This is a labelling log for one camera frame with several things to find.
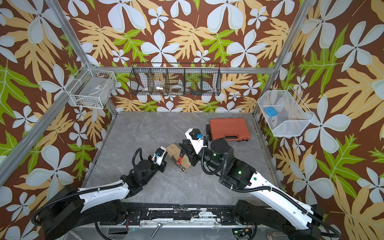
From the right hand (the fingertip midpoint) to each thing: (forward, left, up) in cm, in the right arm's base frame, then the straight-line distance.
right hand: (181, 142), depth 60 cm
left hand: (+9, +10, -21) cm, 25 cm away
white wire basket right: (+21, -59, -6) cm, 63 cm away
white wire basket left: (+40, +55, -1) cm, 68 cm away
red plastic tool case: (+35, -33, -36) cm, 60 cm away
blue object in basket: (+28, -51, -11) cm, 60 cm away
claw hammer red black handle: (0, +2, -19) cm, 19 cm away
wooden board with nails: (+16, +8, -33) cm, 37 cm away
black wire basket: (+53, +6, -4) cm, 53 cm away
